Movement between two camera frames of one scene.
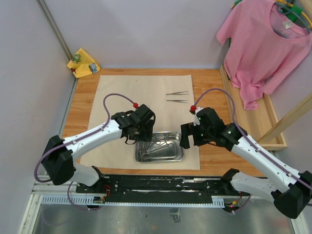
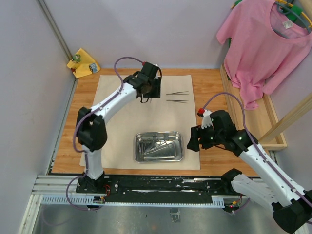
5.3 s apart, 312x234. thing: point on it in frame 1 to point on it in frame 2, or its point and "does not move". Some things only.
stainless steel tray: [165, 146] does not move
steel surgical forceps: [179, 93] does not move
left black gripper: [147, 135] to [156, 94]
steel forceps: [179, 101] does not move
